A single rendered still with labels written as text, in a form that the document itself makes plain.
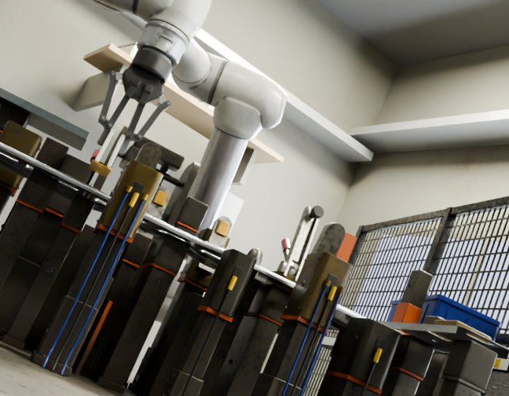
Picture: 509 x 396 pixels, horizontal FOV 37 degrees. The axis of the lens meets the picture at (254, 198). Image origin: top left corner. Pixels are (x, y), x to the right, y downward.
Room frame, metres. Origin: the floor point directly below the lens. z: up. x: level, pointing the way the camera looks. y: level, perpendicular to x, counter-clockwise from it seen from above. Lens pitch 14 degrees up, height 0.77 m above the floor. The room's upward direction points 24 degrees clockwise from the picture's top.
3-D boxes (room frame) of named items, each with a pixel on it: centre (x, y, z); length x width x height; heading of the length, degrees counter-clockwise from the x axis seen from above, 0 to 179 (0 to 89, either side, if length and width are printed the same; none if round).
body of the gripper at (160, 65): (1.39, 0.28, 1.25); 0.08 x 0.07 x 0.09; 103
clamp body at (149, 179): (1.22, 0.18, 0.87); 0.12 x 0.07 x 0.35; 13
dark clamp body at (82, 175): (1.59, 0.37, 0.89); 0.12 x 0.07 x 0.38; 13
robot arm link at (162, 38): (1.39, 0.28, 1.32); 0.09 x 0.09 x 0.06
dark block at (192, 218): (1.65, 0.11, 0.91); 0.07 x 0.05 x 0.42; 13
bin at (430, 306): (1.83, -0.54, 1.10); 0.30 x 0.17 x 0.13; 6
